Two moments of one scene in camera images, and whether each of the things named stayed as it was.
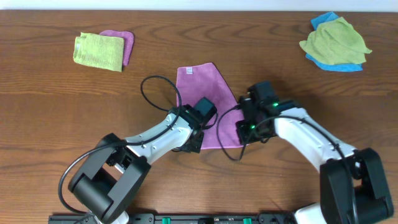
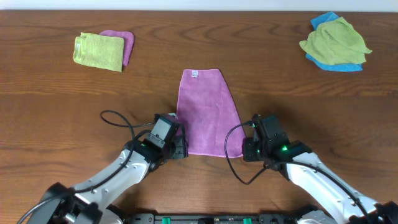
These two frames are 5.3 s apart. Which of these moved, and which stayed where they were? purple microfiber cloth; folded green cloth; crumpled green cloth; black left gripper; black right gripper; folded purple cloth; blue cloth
Moved: purple microfiber cloth; black left gripper; black right gripper
Stayed: crumpled green cloth; folded green cloth; blue cloth; folded purple cloth
